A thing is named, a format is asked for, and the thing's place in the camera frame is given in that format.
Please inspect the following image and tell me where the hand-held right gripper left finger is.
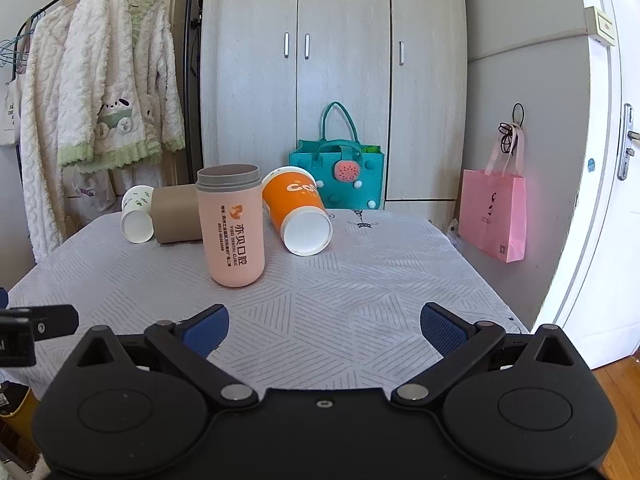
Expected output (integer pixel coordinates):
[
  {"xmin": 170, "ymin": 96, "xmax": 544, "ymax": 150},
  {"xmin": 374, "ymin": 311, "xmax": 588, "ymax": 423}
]
[{"xmin": 66, "ymin": 304, "xmax": 260, "ymax": 413}]

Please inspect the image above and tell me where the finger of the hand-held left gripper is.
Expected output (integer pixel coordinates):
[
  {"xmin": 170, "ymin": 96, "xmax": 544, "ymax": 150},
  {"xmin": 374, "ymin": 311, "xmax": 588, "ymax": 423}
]
[{"xmin": 0, "ymin": 304, "xmax": 80, "ymax": 367}]

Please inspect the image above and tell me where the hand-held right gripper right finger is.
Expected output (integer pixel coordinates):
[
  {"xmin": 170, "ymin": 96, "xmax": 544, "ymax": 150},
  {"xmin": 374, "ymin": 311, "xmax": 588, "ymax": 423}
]
[{"xmin": 391, "ymin": 302, "xmax": 587, "ymax": 412}]

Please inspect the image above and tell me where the brown paper cup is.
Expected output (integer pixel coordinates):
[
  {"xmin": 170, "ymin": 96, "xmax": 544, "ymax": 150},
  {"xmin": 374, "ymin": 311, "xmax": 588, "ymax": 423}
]
[{"xmin": 151, "ymin": 184, "xmax": 204, "ymax": 245}]

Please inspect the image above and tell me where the small white paper cup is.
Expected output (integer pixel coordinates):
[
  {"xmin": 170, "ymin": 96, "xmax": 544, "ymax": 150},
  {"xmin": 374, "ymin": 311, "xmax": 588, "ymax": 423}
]
[{"xmin": 120, "ymin": 185, "xmax": 155, "ymax": 245}]

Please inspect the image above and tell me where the orange paper cup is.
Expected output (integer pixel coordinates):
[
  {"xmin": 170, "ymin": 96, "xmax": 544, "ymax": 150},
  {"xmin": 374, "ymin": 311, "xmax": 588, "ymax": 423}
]
[{"xmin": 261, "ymin": 166, "xmax": 334, "ymax": 257}]

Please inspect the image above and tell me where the pink tumbler cup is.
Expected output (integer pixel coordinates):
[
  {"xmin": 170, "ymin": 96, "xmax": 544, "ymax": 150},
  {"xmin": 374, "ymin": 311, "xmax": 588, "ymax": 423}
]
[{"xmin": 195, "ymin": 164, "xmax": 266, "ymax": 289}]

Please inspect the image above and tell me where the yellow object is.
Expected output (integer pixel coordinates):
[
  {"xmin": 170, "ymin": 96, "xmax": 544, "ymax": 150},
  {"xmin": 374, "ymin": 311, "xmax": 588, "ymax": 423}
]
[{"xmin": 0, "ymin": 385, "xmax": 37, "ymax": 453}]

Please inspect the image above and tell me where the grey patterned tablecloth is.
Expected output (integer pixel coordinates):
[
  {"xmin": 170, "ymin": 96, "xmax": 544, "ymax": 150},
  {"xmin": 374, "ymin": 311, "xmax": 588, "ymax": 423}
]
[{"xmin": 7, "ymin": 207, "xmax": 531, "ymax": 397}]

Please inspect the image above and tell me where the pink paper shopping bag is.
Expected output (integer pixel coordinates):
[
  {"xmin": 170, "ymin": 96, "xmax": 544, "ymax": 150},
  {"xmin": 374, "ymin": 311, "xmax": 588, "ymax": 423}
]
[{"xmin": 458, "ymin": 127, "xmax": 528, "ymax": 264}]

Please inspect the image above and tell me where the white purple-print bag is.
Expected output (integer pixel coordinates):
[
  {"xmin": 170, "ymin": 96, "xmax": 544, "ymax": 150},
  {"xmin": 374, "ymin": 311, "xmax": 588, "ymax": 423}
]
[{"xmin": 64, "ymin": 166, "xmax": 117, "ymax": 222}]

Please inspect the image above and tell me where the teal felt handbag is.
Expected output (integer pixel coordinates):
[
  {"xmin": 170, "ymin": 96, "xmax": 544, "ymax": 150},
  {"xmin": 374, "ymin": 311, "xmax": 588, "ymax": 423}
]
[{"xmin": 288, "ymin": 101, "xmax": 385, "ymax": 211}]

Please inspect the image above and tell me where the plain white fluffy robe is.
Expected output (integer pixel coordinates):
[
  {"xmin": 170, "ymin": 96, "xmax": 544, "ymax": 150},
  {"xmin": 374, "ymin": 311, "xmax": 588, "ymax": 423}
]
[{"xmin": 19, "ymin": 6, "xmax": 77, "ymax": 264}]

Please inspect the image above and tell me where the white printed tote bag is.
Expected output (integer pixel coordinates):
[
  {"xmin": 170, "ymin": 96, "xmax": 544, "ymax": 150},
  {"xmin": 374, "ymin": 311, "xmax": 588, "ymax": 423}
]
[{"xmin": 0, "ymin": 76, "xmax": 24, "ymax": 147}]

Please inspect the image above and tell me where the white door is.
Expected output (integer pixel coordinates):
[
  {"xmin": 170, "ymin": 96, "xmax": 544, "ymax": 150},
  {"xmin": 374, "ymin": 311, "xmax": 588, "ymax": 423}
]
[{"xmin": 530, "ymin": 0, "xmax": 640, "ymax": 372}]

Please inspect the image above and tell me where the black-framed standing mirror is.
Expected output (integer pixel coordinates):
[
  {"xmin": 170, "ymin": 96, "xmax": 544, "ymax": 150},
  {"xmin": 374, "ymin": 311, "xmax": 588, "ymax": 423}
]
[{"xmin": 182, "ymin": 0, "xmax": 205, "ymax": 187}]

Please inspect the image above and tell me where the white fluffy green-trimmed robe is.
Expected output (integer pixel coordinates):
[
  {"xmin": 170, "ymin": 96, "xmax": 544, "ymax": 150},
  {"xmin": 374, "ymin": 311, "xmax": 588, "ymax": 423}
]
[{"xmin": 56, "ymin": 0, "xmax": 186, "ymax": 171}]

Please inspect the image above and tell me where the light wooden wardrobe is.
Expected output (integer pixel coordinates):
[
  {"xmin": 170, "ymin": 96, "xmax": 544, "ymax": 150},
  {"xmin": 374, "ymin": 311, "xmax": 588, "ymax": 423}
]
[{"xmin": 199, "ymin": 0, "xmax": 469, "ymax": 221}]

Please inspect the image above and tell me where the silver door handle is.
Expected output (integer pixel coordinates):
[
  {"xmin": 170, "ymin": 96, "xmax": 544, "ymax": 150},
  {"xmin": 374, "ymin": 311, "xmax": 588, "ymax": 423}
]
[{"xmin": 617, "ymin": 103, "xmax": 640, "ymax": 182}]

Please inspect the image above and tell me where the beige wall switch box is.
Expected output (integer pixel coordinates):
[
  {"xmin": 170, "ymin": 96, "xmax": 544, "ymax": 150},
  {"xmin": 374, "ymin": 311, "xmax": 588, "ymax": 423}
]
[{"xmin": 583, "ymin": 7, "xmax": 616, "ymax": 47}]

